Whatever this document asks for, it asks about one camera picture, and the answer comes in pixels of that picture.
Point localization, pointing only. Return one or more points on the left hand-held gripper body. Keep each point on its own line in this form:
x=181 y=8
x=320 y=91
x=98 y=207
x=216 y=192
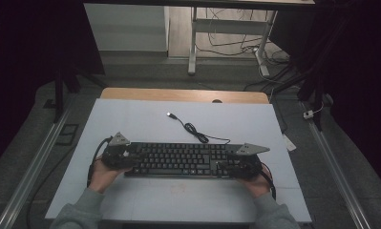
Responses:
x=116 y=157

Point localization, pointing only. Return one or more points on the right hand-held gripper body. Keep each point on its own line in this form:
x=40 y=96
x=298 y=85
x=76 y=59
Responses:
x=248 y=167

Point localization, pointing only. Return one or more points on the black keyboard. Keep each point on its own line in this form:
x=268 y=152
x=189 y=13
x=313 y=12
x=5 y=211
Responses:
x=181 y=159

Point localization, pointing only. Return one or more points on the person's right hand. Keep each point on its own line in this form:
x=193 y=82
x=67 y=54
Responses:
x=256 y=187

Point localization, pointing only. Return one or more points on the person's left hand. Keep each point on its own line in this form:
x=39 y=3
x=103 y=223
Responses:
x=103 y=178

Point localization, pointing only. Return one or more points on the white table mat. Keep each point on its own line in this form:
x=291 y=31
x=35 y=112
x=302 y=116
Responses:
x=153 y=203

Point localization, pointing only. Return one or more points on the white paper tag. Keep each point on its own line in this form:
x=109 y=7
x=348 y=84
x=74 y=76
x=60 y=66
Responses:
x=289 y=143

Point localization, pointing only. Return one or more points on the dark table grommet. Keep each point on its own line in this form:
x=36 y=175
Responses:
x=216 y=101

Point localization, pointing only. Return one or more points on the black metal stand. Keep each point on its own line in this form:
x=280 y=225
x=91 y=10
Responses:
x=315 y=92
x=59 y=95

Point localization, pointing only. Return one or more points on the white cabinet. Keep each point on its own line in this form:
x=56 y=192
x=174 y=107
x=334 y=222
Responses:
x=124 y=28

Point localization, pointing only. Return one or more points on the aluminium rail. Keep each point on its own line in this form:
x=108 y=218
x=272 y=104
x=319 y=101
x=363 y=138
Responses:
x=32 y=165
x=334 y=171

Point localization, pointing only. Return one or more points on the white desk frame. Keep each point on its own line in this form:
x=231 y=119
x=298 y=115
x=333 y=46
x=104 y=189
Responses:
x=226 y=26

